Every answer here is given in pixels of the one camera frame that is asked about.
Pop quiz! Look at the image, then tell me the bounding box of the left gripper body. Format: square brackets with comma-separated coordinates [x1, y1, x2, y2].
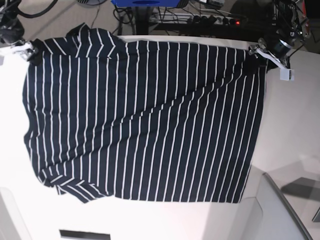
[249, 37, 295, 81]

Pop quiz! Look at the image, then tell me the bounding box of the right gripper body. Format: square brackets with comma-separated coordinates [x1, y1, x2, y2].
[0, 37, 43, 65]

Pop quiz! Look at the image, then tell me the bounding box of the navy white striped t-shirt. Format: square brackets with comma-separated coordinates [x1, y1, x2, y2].
[23, 24, 268, 203]

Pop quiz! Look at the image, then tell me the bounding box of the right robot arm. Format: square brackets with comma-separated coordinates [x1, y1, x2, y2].
[0, 0, 57, 65]

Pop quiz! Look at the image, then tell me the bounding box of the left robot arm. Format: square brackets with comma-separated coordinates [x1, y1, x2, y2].
[248, 0, 308, 81]

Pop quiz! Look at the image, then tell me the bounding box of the red lit power strip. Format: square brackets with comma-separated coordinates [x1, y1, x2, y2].
[149, 12, 242, 27]

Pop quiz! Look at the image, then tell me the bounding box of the grey partition panel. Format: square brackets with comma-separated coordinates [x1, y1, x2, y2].
[201, 172, 315, 240]

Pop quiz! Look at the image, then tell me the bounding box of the white slotted box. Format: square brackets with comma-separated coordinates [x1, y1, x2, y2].
[59, 229, 111, 240]

